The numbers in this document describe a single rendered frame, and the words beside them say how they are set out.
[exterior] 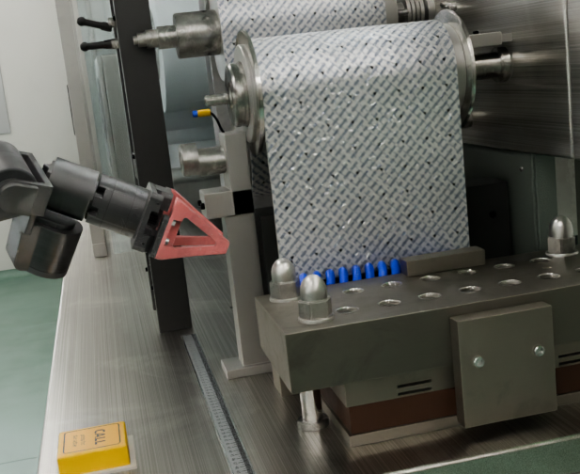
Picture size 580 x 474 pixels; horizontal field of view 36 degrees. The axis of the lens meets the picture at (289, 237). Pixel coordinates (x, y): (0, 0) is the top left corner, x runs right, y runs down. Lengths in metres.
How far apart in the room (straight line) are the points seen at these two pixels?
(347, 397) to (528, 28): 0.49
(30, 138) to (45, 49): 0.63
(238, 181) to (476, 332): 0.36
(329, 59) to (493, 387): 0.41
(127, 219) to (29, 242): 0.11
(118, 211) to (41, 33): 5.63
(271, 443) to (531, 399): 0.27
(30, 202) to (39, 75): 5.64
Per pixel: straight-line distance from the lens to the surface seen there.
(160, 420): 1.05
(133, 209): 0.97
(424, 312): 0.88
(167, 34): 1.30
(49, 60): 6.57
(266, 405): 1.04
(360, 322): 0.87
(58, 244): 1.00
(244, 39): 1.05
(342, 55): 1.05
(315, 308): 0.87
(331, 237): 1.05
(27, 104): 6.57
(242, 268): 1.11
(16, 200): 0.93
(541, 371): 0.93
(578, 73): 1.02
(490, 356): 0.90
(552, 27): 1.07
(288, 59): 1.03
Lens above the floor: 1.28
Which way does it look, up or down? 11 degrees down
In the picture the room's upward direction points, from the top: 6 degrees counter-clockwise
